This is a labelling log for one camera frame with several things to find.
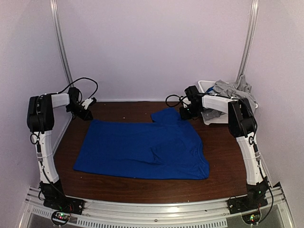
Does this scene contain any white plastic laundry bin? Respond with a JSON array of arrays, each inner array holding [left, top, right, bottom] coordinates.
[[197, 80, 259, 125]]

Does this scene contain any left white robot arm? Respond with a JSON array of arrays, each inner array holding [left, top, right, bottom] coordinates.
[[27, 87, 96, 190]]

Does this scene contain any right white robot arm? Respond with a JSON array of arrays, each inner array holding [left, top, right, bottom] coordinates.
[[180, 85, 268, 187]]

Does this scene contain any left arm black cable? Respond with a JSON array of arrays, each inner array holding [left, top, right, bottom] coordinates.
[[29, 76, 99, 205]]

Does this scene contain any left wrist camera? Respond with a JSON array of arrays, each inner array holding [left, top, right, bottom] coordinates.
[[81, 97, 97, 110]]

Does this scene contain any left aluminium frame post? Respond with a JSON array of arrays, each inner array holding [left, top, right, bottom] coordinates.
[[49, 0, 75, 87]]

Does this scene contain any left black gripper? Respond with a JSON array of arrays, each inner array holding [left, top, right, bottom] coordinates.
[[66, 104, 93, 122]]

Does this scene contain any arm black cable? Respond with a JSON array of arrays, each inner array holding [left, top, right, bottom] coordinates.
[[165, 94, 188, 110], [29, 76, 99, 205]]

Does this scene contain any blue garment in bin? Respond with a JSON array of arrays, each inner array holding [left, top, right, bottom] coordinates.
[[205, 87, 217, 95]]

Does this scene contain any right aluminium frame post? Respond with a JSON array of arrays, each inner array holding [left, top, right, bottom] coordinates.
[[237, 0, 259, 81]]

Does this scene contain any aluminium frame post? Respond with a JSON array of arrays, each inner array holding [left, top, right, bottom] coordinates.
[[237, 0, 259, 81], [49, 0, 75, 87]]

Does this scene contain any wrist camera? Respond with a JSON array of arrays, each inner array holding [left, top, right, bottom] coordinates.
[[179, 96, 190, 105], [81, 97, 97, 110]]

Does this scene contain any aluminium front rail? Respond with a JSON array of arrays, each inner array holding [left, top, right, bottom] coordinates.
[[17, 187, 295, 228]]

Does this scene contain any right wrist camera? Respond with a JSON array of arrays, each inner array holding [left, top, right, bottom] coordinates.
[[179, 96, 190, 105]]

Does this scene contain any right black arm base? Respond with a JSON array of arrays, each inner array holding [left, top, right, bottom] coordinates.
[[227, 182, 268, 214]]

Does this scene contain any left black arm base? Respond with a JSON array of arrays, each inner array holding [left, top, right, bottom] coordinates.
[[39, 180, 85, 215]]

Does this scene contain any grey garment pile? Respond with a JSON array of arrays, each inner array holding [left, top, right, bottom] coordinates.
[[199, 75, 258, 113]]

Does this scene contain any blue t-shirt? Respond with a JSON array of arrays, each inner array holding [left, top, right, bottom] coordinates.
[[73, 108, 209, 180]]

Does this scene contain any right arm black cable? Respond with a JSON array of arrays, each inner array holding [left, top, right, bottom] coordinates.
[[165, 94, 188, 110]]

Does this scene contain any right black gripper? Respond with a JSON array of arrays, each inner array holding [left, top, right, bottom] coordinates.
[[180, 104, 202, 120]]

